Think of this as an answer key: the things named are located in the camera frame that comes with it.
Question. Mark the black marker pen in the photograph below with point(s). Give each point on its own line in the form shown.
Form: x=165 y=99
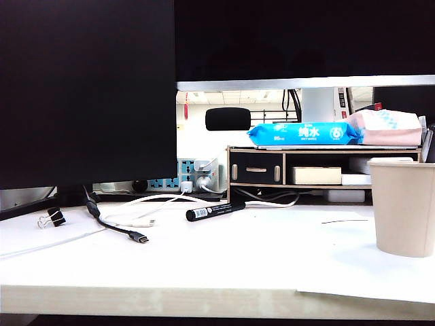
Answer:
x=204 y=213

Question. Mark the beige paper cup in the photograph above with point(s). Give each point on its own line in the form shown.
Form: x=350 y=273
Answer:
x=404 y=210

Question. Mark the glossy black marker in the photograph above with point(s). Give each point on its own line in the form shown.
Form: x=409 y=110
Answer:
x=429 y=144

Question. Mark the white angled power plug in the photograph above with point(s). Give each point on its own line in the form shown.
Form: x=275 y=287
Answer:
x=207 y=165

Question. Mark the white round power plug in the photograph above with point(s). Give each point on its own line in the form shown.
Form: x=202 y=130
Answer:
x=203 y=183

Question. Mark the white cube usb charger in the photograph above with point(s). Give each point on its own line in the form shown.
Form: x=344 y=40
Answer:
x=186 y=186

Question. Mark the black chair headrest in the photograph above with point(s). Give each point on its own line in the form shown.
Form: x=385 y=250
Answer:
x=227 y=119

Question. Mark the blue white power strip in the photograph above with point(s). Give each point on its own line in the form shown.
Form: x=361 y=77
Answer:
x=170 y=184

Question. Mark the red hanging ornament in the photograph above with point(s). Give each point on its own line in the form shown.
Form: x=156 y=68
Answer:
x=186 y=105

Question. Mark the black round plug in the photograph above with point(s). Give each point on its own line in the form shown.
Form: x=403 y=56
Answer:
x=140 y=185

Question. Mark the wooden desk organizer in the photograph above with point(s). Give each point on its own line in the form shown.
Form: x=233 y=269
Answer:
x=306 y=150

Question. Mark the blue wet wipes pack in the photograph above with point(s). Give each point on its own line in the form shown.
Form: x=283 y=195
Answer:
x=306 y=133

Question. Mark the cream rectangular box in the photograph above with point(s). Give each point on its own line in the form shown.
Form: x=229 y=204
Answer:
x=316 y=175

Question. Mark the white long box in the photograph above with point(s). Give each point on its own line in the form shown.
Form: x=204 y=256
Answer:
x=343 y=196

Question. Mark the white flat box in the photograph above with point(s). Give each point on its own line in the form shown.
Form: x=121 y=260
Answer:
x=355 y=179

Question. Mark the white poster red print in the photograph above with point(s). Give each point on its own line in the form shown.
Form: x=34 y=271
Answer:
x=342 y=102

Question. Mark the black monitor stand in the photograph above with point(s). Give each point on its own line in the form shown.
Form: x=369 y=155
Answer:
x=71 y=197

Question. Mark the large black monitor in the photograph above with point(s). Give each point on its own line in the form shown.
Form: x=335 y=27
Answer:
x=85 y=85

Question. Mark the white paper sheets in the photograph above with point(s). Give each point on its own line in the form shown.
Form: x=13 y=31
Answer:
x=340 y=258

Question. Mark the right black monitor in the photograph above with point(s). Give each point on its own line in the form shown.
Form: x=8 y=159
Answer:
x=306 y=34

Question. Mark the pink tissue pack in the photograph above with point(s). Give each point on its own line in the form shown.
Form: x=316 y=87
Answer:
x=374 y=136

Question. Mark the black binder clip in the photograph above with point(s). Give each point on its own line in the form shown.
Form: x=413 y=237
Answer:
x=56 y=217

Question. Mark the dark background screen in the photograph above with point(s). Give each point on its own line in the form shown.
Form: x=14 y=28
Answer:
x=408 y=98

